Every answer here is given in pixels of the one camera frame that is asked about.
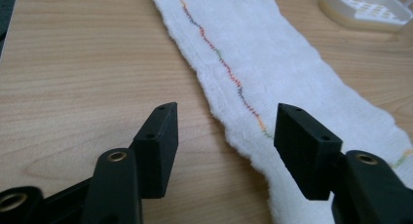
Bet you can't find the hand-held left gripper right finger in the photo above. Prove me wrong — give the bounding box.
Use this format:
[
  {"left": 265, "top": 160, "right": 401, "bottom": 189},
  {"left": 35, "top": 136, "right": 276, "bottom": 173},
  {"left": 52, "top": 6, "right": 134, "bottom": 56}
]
[{"left": 273, "top": 102, "right": 344, "bottom": 202}]

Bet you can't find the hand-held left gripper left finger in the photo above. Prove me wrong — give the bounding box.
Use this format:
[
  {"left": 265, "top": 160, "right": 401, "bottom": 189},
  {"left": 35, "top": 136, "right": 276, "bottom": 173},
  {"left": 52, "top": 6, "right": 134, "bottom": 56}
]
[{"left": 129, "top": 101, "right": 179, "bottom": 200}]

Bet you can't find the white towel with coloured stitching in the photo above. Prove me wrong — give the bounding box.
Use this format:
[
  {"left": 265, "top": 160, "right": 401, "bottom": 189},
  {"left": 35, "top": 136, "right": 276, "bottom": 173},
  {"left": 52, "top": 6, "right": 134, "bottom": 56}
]
[{"left": 150, "top": 0, "right": 413, "bottom": 224}]

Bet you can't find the white plastic slotted tray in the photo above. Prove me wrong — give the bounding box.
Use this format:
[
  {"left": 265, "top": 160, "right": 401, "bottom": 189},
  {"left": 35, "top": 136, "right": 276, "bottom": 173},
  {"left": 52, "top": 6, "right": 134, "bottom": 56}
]
[{"left": 318, "top": 0, "right": 413, "bottom": 33}]

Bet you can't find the dark mat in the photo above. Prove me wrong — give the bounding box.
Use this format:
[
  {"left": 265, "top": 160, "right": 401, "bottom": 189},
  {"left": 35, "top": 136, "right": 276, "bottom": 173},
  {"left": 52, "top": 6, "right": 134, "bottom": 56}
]
[{"left": 0, "top": 0, "right": 19, "bottom": 57}]

